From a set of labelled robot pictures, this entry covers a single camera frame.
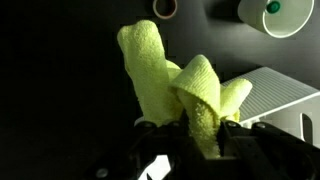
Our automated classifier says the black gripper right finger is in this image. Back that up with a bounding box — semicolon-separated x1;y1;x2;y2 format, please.
217;119;320;180

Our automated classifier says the white mug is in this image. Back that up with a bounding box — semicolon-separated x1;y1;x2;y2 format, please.
237;0;315;39

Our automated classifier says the small brown tape roll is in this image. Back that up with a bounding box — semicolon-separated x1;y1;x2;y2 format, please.
152;0;178;20

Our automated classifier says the white plastic bin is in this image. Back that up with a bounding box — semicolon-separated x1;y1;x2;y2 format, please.
221;66;320;149

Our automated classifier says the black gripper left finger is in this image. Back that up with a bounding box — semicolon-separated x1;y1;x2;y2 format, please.
83;112;212;180

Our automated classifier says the yellow microfibre cloth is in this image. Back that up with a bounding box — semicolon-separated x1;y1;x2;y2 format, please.
116;19;254;159

